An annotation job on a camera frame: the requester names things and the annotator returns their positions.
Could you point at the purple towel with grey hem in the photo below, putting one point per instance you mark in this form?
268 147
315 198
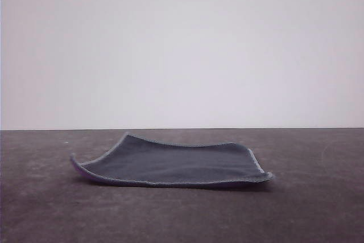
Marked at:
170 163

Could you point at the grey table cloth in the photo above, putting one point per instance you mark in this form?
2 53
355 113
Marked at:
284 211

